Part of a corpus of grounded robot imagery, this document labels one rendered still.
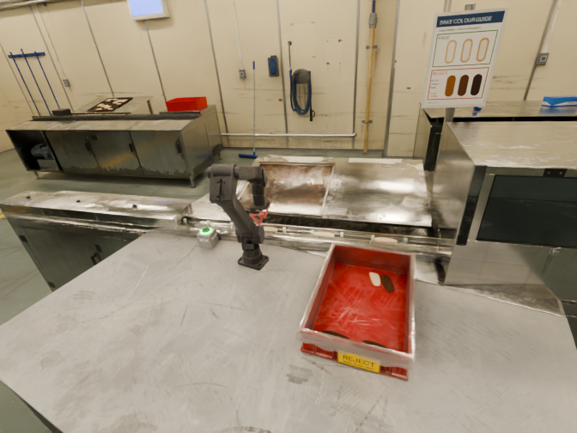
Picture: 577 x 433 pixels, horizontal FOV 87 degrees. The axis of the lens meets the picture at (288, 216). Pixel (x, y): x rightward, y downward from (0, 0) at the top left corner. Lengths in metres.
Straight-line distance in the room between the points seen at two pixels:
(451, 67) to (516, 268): 1.11
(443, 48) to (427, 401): 1.61
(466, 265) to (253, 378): 0.82
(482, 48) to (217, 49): 4.19
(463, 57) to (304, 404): 1.74
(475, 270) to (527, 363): 0.31
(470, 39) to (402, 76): 2.70
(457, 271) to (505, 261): 0.15
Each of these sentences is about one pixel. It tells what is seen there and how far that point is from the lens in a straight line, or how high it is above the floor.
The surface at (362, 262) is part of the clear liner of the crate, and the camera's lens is 1.29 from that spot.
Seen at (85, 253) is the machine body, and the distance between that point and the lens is 2.27.
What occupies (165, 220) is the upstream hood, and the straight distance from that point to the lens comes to 1.67.
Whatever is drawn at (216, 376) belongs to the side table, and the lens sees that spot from 1.03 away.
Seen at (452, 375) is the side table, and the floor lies 0.82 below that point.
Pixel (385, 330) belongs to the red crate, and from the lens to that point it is 1.10.
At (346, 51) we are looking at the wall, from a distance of 4.92.
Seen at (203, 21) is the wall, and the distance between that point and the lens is 5.57.
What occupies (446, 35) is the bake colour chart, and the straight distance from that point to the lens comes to 1.95.
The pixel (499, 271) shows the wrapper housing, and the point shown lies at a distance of 1.30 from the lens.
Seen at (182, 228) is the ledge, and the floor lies 0.86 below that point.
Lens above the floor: 1.66
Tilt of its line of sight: 30 degrees down
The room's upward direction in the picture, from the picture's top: 5 degrees counter-clockwise
